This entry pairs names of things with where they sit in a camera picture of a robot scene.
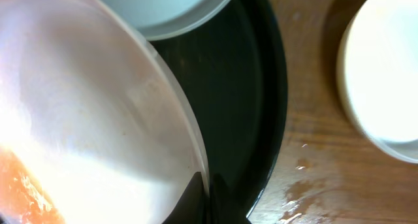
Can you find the pale green plate top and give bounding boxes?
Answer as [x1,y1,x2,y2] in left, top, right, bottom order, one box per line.
[101,0,231,41]

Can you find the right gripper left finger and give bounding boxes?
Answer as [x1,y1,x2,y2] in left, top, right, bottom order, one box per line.
[163,172,206,224]

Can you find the white pink plate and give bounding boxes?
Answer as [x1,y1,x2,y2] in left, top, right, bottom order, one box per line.
[1,0,209,223]

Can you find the round black tray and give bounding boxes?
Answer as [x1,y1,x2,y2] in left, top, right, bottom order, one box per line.
[153,0,287,214]

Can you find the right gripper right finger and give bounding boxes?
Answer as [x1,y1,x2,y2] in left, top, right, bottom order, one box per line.
[210,174,251,224]

